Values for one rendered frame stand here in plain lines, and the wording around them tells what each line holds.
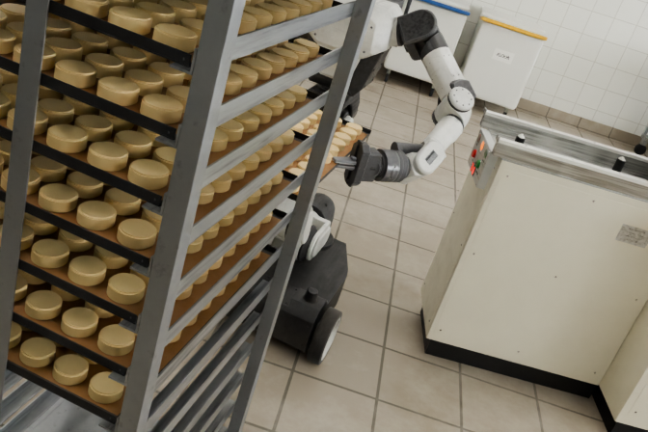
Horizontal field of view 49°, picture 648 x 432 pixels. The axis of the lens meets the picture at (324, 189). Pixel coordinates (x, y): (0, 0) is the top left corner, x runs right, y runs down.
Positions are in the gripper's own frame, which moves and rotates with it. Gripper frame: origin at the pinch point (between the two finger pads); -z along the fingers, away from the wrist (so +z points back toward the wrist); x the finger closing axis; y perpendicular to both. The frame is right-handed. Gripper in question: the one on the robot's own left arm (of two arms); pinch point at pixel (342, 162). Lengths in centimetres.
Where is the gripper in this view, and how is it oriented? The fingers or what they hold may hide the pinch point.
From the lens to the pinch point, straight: 184.5
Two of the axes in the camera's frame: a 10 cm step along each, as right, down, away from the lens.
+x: 2.7, -8.7, -4.0
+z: 8.7, 0.4, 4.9
